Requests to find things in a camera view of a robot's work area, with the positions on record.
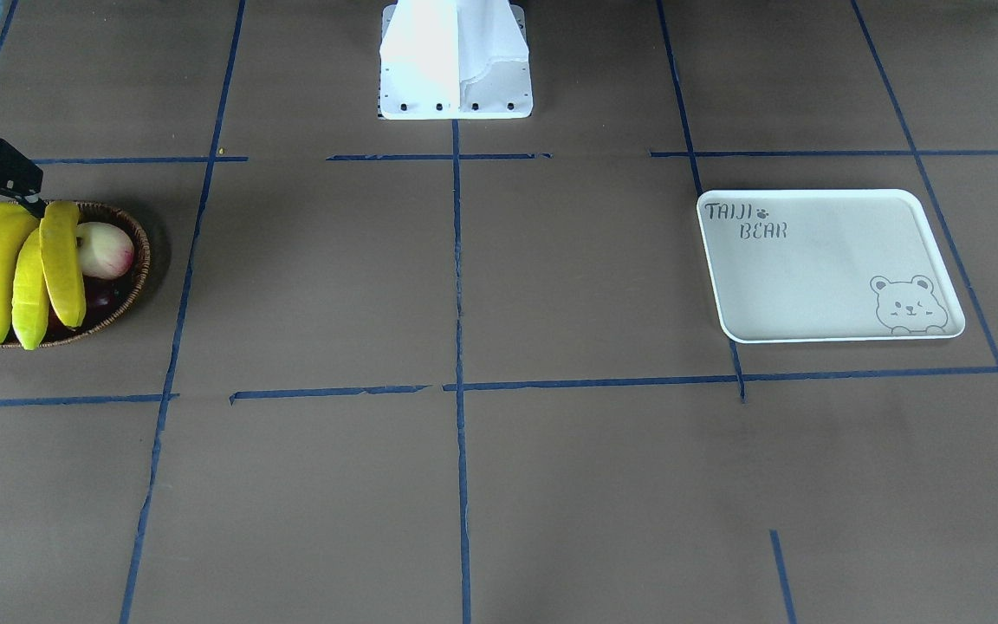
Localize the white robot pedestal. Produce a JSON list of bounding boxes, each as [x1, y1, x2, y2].
[[378, 1, 535, 120]]

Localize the dark purple fruit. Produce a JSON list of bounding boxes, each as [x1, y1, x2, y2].
[[84, 279, 121, 324]]

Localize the white bear tray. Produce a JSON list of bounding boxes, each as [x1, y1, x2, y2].
[[696, 189, 967, 344]]

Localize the brown wicker basket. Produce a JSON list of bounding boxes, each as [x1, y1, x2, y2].
[[0, 200, 152, 348]]

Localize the red yellow apple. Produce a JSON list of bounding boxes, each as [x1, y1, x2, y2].
[[75, 222, 135, 281]]

